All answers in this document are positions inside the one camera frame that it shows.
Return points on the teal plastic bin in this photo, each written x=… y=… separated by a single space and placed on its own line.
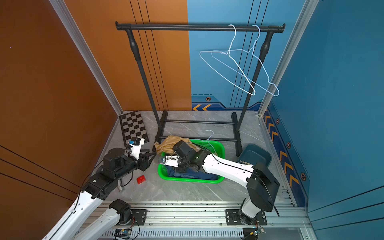
x=253 y=154

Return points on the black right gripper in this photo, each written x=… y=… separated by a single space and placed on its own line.
x=180 y=170

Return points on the aluminium corner post right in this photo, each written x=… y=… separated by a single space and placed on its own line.
x=301 y=23

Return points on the silver metal cylinder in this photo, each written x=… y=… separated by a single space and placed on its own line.
x=121 y=185

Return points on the navy printed t-shirt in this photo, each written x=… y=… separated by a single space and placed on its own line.
x=190 y=174

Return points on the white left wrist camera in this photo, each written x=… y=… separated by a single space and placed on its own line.
x=136 y=145

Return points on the tan yellow t-shirt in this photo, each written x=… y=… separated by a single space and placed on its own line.
x=167 y=145

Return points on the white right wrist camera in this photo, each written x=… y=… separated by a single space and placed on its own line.
x=172 y=161

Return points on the green circuit board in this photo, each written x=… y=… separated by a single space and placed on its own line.
x=122 y=234

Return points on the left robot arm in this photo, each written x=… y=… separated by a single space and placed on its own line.
x=117 y=164

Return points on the green plastic basket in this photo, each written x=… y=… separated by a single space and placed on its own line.
x=213 y=146

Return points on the red toy block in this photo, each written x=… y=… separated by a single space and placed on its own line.
x=141 y=179

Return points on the aluminium corner post left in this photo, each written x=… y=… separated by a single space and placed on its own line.
x=77 y=37

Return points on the checkered chess board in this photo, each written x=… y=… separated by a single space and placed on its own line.
x=132 y=125

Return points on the black clothes rack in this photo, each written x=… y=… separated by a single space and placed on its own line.
x=209 y=90

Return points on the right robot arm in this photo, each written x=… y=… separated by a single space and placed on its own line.
x=258 y=180

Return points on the white wire hanger tan shirt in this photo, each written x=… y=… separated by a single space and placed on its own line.
x=208 y=140

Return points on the aluminium corner post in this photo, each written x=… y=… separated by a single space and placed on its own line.
x=77 y=37
x=301 y=23

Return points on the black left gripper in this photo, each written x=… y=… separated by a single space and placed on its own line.
x=144 y=162

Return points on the white wire hanger navy shirt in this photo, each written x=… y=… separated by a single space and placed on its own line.
x=225 y=58

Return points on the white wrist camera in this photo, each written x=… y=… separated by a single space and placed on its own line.
x=136 y=145
x=172 y=161

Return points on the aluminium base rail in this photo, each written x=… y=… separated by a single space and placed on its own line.
x=213 y=221

